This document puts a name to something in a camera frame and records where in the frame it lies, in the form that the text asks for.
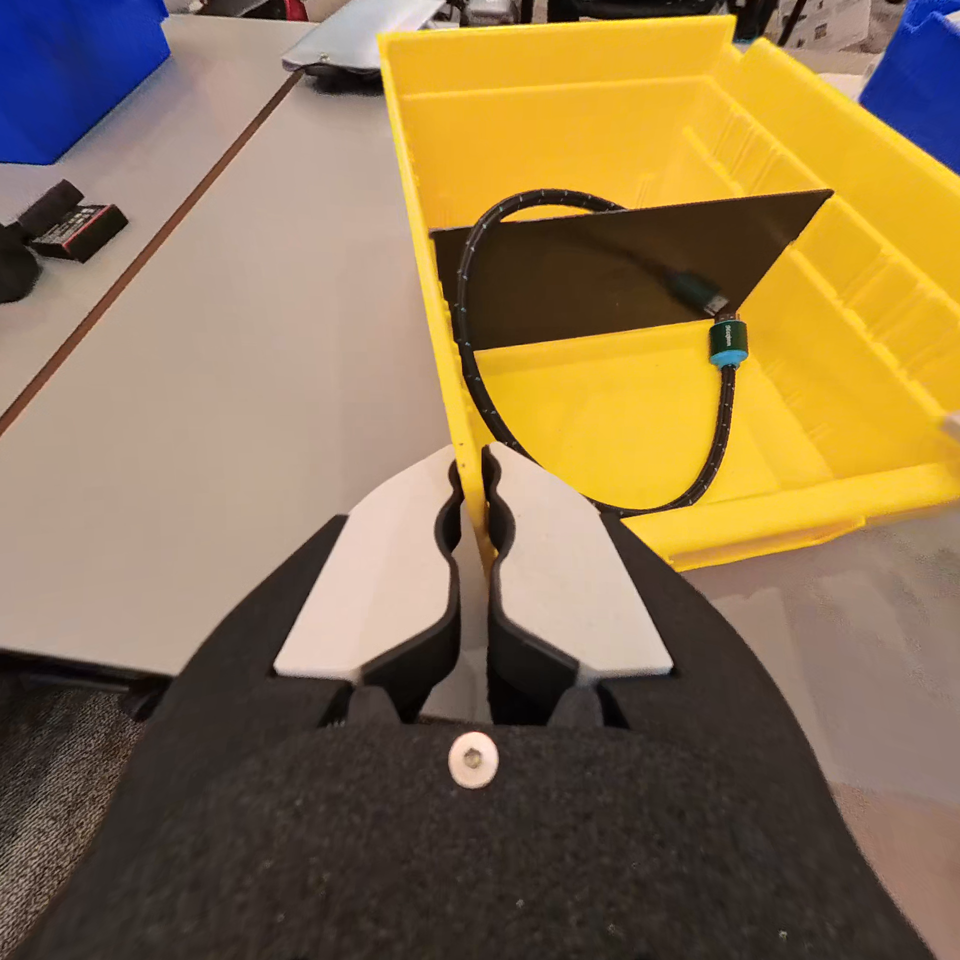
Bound braided black cable green plugs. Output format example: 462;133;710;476
453;189;751;519

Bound black divider of yellow bin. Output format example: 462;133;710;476
429;189;835;352

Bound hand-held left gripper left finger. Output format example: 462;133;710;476
273;444;462;725

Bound yellow plastic bin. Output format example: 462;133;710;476
377;15;960;573

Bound blue plastic bin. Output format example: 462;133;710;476
858;0;960;175
0;0;171;165

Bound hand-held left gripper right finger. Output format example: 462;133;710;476
482;442;675;725

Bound black red battery pack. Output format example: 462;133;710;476
31;202;130;264

